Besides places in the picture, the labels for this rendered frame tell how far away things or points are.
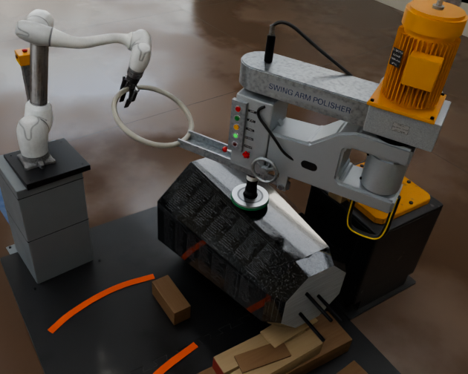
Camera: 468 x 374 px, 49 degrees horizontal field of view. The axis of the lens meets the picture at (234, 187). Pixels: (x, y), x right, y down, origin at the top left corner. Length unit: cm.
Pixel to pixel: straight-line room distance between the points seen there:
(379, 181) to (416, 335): 147
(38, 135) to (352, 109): 179
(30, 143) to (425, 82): 214
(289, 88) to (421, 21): 63
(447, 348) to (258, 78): 217
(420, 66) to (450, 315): 218
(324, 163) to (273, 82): 46
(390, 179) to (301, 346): 114
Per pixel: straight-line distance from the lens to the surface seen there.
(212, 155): 280
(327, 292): 292
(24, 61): 402
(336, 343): 323
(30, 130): 313
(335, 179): 250
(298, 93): 234
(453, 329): 378
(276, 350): 298
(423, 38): 213
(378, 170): 241
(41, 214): 328
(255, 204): 284
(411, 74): 210
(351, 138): 236
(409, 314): 373
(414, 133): 224
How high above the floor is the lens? 269
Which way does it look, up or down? 38 degrees down
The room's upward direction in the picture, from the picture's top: 6 degrees clockwise
